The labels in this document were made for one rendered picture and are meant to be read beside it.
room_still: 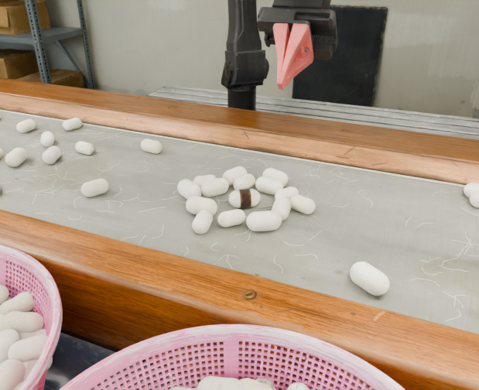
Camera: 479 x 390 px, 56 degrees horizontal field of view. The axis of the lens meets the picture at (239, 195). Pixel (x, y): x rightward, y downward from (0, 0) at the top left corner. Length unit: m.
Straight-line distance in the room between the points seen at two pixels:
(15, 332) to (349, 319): 0.27
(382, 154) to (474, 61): 1.92
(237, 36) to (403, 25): 1.66
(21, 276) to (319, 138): 0.44
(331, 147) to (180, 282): 0.36
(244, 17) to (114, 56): 2.25
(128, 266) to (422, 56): 2.26
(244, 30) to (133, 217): 0.53
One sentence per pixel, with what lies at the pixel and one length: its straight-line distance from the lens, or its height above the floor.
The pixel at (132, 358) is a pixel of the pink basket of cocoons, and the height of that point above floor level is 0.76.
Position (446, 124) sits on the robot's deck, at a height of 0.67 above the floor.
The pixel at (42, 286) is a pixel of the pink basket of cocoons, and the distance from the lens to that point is 0.43.
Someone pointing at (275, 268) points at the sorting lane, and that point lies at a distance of 0.45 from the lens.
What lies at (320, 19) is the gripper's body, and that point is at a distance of 0.63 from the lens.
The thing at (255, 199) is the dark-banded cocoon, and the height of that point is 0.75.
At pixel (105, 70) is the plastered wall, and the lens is 3.21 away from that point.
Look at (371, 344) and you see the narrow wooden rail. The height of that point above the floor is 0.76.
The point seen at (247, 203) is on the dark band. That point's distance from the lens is 0.53.
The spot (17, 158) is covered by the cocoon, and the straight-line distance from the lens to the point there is 0.70.
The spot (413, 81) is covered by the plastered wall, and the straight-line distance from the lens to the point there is 2.57.
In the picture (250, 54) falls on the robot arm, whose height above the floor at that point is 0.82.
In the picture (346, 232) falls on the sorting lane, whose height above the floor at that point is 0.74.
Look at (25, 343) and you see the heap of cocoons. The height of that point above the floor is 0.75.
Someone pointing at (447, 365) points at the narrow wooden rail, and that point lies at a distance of 0.36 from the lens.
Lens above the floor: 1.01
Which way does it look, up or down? 29 degrees down
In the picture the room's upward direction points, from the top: straight up
